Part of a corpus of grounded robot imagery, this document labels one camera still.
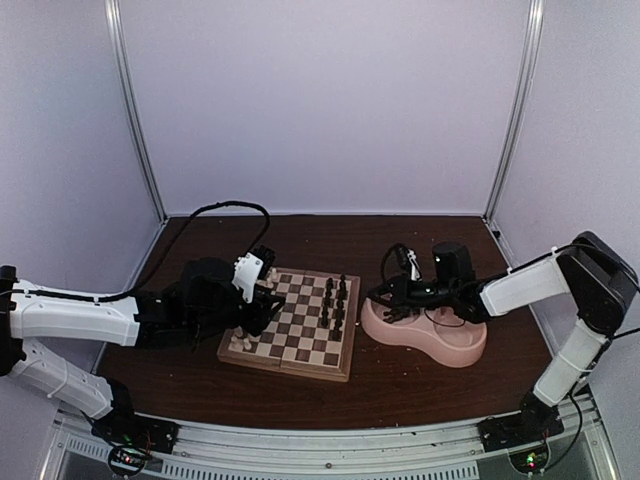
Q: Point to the wooden chess board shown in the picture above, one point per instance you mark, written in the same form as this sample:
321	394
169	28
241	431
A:
294	343

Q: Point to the dark pawn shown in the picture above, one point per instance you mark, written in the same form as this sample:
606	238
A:
329	284

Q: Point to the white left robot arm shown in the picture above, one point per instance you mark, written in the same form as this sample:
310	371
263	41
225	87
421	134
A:
32	314

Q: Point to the pink plastic double bowl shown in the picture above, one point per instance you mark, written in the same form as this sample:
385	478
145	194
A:
438	333

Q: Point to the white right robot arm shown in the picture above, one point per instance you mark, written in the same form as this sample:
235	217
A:
586	274

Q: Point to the aluminium frame post left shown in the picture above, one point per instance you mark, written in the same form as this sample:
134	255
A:
117	36

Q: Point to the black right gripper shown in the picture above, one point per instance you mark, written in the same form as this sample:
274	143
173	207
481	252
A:
399	286

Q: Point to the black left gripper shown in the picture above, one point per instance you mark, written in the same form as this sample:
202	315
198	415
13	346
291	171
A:
261	313

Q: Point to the aluminium frame post right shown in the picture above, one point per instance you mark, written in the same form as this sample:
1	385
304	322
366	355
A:
525	77

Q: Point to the dark tall chess piece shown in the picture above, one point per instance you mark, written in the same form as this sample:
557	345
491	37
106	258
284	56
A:
337	323

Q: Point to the white chess pieces row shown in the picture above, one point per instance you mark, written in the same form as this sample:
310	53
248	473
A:
245	335

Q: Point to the aluminium frame post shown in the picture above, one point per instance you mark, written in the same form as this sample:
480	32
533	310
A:
117	36
525	77

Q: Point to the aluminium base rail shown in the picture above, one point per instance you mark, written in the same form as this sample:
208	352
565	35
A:
451	450

